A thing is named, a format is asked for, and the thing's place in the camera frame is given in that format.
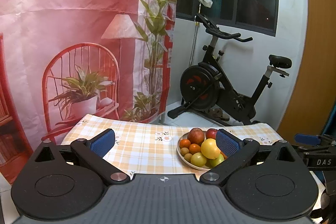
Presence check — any beige ceramic bowl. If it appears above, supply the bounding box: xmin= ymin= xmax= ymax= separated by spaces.
xmin=177 ymin=132 xmax=212 ymax=171

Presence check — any black exercise bike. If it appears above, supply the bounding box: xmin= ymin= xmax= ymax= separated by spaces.
xmin=167 ymin=13 xmax=292 ymax=126

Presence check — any red printed backdrop cloth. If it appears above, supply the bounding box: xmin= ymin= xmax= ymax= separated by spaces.
xmin=1 ymin=0 xmax=177 ymax=182

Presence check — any small brown longan fruit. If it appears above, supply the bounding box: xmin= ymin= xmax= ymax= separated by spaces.
xmin=180 ymin=147 xmax=190 ymax=156

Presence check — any orange mandarin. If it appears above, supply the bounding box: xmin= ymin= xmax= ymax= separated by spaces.
xmin=220 ymin=151 xmax=228 ymax=160
xmin=179 ymin=139 xmax=191 ymax=148
xmin=189 ymin=144 xmax=201 ymax=155

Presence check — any yellow-green apple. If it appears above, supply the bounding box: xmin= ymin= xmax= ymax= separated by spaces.
xmin=190 ymin=152 xmax=207 ymax=167

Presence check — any dark red apple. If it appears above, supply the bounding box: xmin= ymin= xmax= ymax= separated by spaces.
xmin=206 ymin=128 xmax=218 ymax=139

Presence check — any orange plaid floral tablecloth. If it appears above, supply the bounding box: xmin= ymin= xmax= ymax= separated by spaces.
xmin=60 ymin=113 xmax=324 ymax=188

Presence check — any light red apple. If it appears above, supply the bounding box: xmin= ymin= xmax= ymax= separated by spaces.
xmin=187 ymin=127 xmax=205 ymax=145

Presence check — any yellow lemon in bowl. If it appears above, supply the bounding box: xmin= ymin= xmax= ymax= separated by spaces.
xmin=201 ymin=138 xmax=221 ymax=160

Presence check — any green apple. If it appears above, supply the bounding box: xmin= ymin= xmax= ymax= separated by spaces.
xmin=209 ymin=153 xmax=225 ymax=168

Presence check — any wooden door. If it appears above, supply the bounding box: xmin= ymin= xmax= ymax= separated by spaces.
xmin=277 ymin=0 xmax=335 ymax=141

